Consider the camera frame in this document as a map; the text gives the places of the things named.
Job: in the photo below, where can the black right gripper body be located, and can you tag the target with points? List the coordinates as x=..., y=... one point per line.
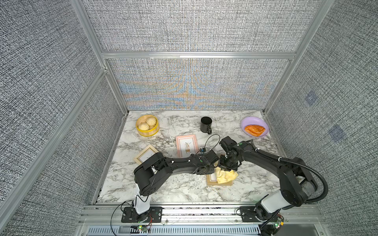
x=226, y=163

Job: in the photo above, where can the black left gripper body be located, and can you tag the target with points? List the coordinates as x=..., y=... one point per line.
x=209, y=170

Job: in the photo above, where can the yellow microfibre cloth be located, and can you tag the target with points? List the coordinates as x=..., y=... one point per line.
x=225, y=177

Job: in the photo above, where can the wooden picture frame deer print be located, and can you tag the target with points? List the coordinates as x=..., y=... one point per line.
x=212, y=181

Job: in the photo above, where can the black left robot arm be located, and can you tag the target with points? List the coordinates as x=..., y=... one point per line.
x=155, y=171

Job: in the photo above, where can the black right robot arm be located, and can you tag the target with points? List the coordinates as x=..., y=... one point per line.
x=299, y=183

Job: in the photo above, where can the orange food in bowl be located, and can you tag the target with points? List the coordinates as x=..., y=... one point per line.
x=255, y=130

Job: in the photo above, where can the black mug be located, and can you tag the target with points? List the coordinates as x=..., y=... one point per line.
x=205, y=125

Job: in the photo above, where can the purple bowl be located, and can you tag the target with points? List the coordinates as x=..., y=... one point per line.
x=257, y=121

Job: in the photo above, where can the right steamed bun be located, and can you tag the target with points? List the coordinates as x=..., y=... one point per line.
x=151, y=121

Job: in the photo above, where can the steamed bun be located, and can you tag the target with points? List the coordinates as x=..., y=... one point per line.
x=143, y=126
x=151, y=121

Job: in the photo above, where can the yellow bamboo steamer basket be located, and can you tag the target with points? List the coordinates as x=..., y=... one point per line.
x=152, y=131

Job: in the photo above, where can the left steamed bun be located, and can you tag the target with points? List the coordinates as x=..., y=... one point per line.
x=143, y=126

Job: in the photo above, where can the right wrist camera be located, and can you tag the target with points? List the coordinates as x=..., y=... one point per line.
x=227, y=144

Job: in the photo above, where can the pink picture frame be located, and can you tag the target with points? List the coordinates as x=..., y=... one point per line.
x=186, y=145

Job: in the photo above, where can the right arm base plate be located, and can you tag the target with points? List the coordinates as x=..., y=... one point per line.
x=248, y=214

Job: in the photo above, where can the light wood picture frame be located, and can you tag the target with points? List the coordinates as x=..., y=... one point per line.
x=145, y=154

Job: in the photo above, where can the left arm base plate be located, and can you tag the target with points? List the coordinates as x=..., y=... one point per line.
x=153, y=215

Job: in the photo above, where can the aluminium front rail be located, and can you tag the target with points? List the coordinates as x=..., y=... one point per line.
x=199, y=214

